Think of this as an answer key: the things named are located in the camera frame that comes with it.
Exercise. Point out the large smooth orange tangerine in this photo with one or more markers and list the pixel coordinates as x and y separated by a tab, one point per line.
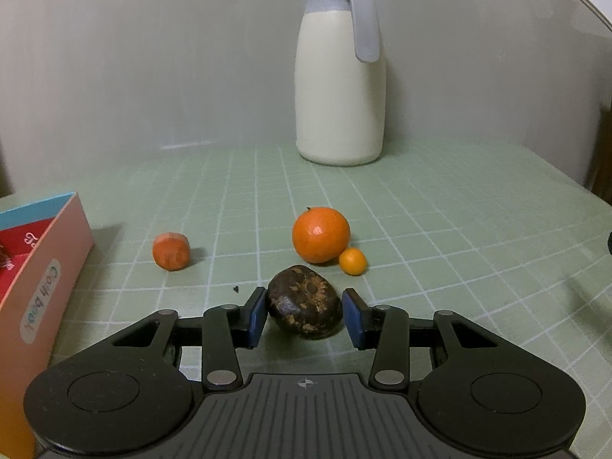
321	235

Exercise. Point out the small orange kumquat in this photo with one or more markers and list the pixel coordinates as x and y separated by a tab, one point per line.
353	262

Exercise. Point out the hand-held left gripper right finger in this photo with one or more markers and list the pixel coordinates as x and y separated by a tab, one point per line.
354	319

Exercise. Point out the red printed cardboard box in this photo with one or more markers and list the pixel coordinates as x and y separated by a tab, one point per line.
52	267

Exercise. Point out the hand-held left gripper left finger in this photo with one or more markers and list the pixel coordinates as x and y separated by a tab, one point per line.
257	318

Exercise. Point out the white jug with grey lid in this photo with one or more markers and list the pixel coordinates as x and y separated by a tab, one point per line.
339	91

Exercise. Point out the dark brown mottled fruit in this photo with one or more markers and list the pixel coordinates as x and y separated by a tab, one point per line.
303	303

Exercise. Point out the reddish orange carrot piece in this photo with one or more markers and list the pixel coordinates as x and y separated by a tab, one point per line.
171	251

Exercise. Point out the green grid table mat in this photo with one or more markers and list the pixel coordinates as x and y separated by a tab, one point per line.
454	229

